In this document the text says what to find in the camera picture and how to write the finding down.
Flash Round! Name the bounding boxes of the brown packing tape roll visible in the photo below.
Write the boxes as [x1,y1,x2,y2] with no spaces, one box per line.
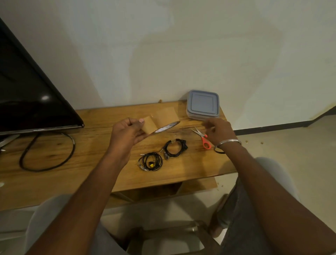
[141,106,182,135]

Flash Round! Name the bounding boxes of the person's left hand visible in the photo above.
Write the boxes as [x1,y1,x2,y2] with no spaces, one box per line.
[105,117,150,168]

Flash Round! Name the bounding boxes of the person's right leg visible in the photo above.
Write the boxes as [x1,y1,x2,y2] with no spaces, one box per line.
[216,157,301,255]

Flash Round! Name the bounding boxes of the silver television stand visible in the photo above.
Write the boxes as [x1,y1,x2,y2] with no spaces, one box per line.
[0,134,21,148]

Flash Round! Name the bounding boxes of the black earphones yellow tips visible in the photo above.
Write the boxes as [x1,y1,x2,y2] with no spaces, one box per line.
[137,152,164,172]

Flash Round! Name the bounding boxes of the thick black looped cable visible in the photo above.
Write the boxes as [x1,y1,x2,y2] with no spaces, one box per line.
[19,132,76,173]

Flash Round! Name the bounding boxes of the black television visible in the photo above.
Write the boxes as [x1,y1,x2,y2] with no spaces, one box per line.
[0,18,85,136]

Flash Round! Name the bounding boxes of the grey lidded plastic container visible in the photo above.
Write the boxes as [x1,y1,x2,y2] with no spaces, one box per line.
[186,90,220,121]

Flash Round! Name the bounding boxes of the person's right hand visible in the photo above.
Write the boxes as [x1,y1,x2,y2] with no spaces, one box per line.
[203,118,237,147]

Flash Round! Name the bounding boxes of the person's left forearm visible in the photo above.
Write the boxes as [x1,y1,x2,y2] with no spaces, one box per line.
[26,155,129,255]

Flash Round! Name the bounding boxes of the black audio cable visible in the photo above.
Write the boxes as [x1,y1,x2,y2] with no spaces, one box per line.
[160,138,188,160]

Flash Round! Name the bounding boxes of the orange scissors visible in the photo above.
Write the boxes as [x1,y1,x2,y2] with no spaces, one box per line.
[191,127,212,151]

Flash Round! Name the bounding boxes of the person's leg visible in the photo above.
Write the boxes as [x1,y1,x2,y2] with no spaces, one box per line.
[216,157,301,255]
[25,194,126,255]

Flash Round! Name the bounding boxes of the person's right forearm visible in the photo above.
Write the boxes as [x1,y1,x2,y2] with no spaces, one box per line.
[218,142,336,255]

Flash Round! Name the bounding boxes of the person's left leg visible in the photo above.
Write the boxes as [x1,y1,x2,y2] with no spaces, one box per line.
[25,194,126,255]

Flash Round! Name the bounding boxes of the silver bracelet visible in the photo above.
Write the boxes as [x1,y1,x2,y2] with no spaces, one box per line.
[213,139,242,154]

